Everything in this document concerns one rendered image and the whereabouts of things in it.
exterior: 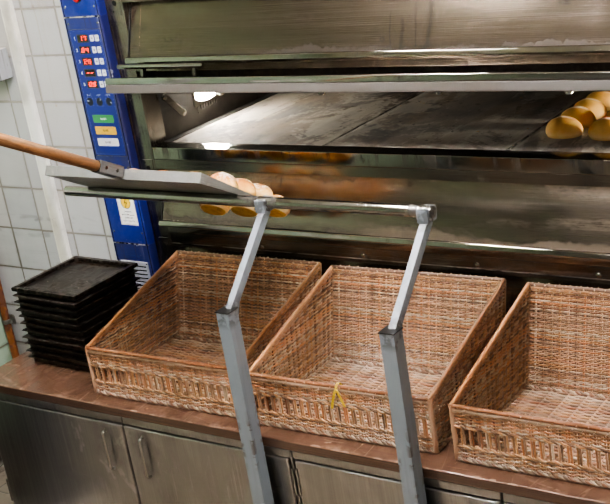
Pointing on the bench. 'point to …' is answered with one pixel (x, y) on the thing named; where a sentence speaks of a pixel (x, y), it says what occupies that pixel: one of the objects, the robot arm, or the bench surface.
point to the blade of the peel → (146, 180)
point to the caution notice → (127, 212)
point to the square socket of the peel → (110, 170)
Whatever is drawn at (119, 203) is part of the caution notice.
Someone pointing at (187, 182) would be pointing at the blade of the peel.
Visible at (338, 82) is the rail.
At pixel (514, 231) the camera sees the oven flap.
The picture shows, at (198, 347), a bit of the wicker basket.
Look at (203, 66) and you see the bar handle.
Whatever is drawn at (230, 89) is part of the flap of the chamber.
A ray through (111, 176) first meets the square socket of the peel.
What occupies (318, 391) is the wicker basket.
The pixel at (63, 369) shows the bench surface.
